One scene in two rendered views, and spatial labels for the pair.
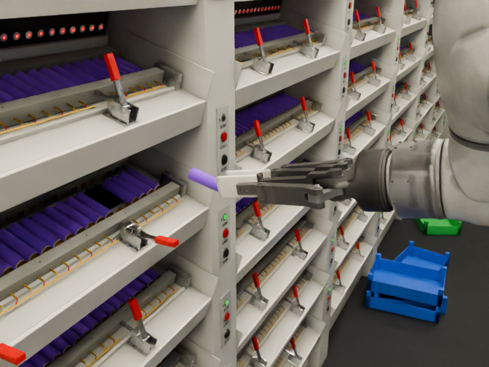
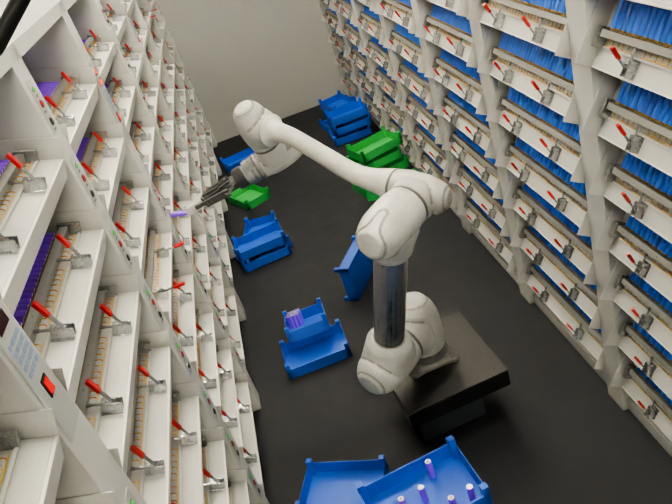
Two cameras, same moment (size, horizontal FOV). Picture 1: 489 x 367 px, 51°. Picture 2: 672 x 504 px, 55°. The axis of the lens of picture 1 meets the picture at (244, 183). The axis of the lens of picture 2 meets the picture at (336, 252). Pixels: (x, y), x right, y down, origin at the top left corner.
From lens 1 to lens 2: 161 cm
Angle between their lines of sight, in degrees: 28
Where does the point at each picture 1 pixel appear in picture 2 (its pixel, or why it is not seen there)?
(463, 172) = (264, 161)
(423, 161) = (252, 164)
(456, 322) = (301, 246)
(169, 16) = not seen: hidden behind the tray
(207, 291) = (189, 272)
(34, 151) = (138, 228)
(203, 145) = (155, 206)
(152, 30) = not seen: hidden behind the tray
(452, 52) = (247, 135)
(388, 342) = (272, 280)
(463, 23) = (246, 128)
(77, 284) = (165, 273)
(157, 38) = not seen: hidden behind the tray
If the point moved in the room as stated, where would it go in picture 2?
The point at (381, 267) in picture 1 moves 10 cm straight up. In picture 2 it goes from (239, 244) to (233, 230)
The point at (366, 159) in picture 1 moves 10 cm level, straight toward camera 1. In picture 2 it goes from (235, 172) to (244, 181)
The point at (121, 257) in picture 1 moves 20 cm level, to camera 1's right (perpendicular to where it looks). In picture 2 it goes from (166, 261) to (214, 229)
